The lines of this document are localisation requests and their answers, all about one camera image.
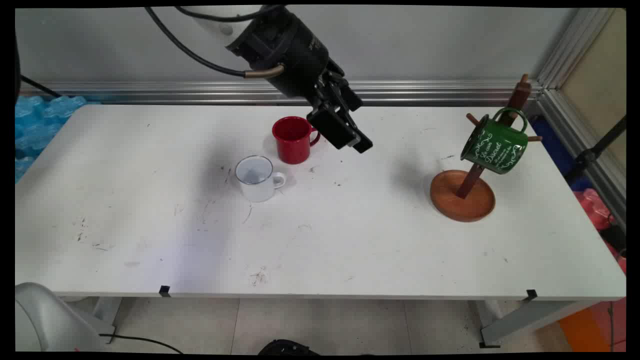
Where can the aluminium frame corner rails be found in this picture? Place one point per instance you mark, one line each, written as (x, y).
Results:
(570, 50)

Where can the green enamel mug white print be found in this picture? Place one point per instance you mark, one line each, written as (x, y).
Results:
(497, 147)

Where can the wooden mug tree stand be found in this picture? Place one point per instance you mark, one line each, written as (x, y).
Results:
(462, 202)

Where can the aluminium frame rail long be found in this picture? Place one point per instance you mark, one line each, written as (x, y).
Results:
(150, 91)

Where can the grey metal table leg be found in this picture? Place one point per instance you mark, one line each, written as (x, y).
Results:
(525, 320)
(107, 312)

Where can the black tripod stand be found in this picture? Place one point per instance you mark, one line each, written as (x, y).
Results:
(587, 156)

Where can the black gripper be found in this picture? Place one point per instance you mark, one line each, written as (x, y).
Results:
(295, 55)

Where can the black tape marker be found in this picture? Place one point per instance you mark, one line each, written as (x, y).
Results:
(531, 294)
(164, 291)

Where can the orange box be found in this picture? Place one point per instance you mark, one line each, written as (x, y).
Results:
(582, 330)

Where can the pink red plastic bag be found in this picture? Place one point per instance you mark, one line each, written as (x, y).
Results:
(595, 207)

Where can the blue plastic bags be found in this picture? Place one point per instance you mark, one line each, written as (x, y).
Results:
(35, 125)

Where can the red enamel mug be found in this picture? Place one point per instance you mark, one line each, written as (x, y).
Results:
(292, 147)

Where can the blue plastic sheet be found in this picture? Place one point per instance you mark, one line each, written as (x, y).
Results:
(552, 145)

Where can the black object on floor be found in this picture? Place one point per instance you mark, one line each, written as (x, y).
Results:
(287, 347)

